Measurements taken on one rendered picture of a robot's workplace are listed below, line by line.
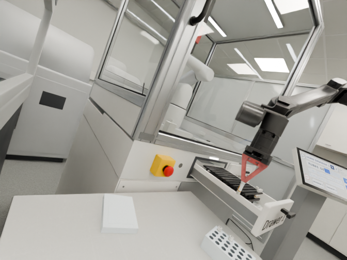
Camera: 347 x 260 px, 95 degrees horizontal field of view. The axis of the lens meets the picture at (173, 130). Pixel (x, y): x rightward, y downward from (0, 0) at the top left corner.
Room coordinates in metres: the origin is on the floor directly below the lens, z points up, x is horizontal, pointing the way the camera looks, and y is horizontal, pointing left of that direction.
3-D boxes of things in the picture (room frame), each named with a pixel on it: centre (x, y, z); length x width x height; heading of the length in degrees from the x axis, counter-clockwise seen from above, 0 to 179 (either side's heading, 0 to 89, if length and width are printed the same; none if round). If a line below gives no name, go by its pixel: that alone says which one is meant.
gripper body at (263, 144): (0.45, -0.25, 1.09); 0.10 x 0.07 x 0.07; 151
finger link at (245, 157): (0.46, -0.25, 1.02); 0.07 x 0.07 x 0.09; 61
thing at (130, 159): (1.21, 0.02, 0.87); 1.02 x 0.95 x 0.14; 130
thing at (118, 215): (0.41, 0.05, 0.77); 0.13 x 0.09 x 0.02; 26
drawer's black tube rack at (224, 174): (0.72, -0.34, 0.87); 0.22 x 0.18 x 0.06; 40
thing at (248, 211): (0.73, -0.33, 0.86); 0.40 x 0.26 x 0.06; 40
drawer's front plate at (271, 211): (0.57, -0.46, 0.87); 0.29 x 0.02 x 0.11; 130
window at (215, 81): (0.86, -0.27, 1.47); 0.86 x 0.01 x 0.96; 130
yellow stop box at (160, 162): (0.58, -0.02, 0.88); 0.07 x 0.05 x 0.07; 130
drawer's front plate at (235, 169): (1.01, -0.50, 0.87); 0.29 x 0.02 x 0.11; 130
